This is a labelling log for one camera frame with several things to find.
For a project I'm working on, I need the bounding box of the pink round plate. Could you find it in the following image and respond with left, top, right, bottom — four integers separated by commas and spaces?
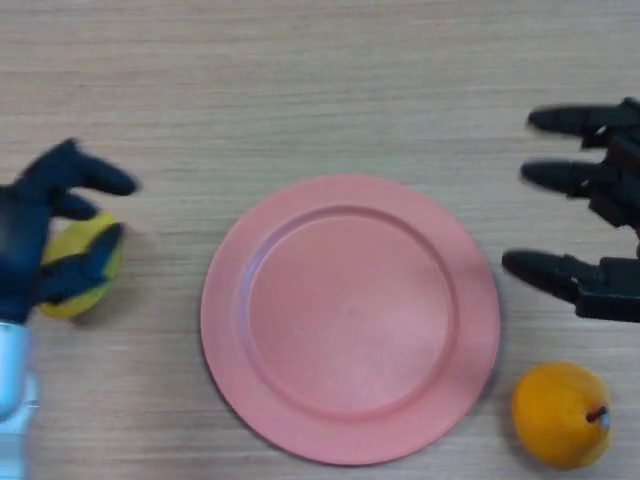
200, 173, 502, 466

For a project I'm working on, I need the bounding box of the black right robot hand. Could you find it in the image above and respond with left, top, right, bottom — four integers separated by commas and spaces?
501, 97, 640, 324

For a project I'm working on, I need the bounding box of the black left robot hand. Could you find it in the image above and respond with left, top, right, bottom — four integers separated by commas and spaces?
0, 138, 141, 324

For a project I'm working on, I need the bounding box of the yellow starfruit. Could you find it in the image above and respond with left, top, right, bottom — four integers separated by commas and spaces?
38, 210, 125, 321

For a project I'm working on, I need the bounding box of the orange pear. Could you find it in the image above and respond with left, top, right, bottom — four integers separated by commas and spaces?
511, 362, 614, 470

